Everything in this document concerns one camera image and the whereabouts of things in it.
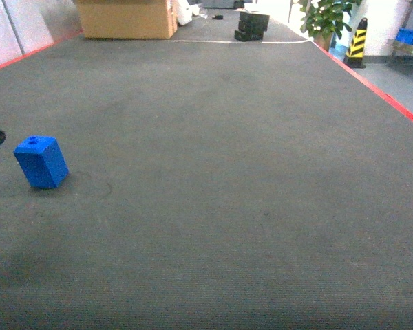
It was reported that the large open cardboard box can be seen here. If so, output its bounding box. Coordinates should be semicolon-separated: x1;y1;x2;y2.
76;0;177;39

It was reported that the green potted plant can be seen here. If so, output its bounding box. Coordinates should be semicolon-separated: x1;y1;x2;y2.
297;0;361;52

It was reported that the stack of black boxes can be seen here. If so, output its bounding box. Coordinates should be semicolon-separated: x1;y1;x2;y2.
234;12;270;42

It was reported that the yellow black warning post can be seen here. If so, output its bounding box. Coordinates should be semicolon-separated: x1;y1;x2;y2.
343;17;368;69

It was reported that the steel shelf rack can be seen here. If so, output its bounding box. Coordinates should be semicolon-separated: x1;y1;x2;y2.
387;1;413;76

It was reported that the blue bin on shelf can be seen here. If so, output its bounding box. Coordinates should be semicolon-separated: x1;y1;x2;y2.
395;28;413;45

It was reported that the blue plastic block part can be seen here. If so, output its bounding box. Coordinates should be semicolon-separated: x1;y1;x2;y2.
13;135;69;189

